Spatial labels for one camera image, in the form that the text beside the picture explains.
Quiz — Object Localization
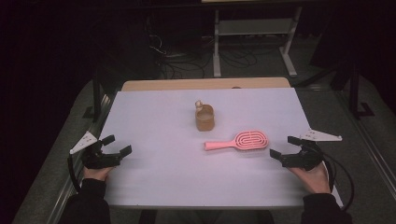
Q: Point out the wooden table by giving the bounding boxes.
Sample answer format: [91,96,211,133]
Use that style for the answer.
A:
[120,77,291,92]

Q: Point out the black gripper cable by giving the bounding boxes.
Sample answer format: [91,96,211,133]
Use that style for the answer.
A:
[67,153,82,192]
[320,152,355,213]

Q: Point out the black metal stand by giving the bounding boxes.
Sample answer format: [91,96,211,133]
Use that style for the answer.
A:
[295,59,376,119]
[82,66,108,122]

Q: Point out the black floor cables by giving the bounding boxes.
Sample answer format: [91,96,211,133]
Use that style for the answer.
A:
[146,15,260,78]

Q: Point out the white metal stand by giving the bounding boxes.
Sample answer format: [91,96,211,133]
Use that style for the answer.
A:
[212,6,304,78]

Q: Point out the brown cup with duck figure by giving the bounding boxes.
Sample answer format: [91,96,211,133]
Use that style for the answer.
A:
[194,100,216,133]

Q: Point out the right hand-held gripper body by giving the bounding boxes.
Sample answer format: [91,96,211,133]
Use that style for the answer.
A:
[279,129,344,172]

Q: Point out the white table board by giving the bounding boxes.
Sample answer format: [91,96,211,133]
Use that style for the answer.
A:
[98,87,344,209]

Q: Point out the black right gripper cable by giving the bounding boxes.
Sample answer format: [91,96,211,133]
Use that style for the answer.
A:
[320,152,355,213]

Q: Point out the person's right hand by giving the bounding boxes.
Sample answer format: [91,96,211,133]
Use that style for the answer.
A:
[288,164,332,194]

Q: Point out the person's left hand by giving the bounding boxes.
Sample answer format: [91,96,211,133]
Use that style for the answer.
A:
[82,166,115,182]

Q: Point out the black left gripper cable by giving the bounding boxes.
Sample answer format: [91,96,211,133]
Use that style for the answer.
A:
[67,153,82,192]

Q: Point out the pink hairbrush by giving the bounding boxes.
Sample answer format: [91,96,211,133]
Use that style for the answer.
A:
[204,130,270,152]

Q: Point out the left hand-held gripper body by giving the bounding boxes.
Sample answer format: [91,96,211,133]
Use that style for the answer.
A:
[69,131,123,171]

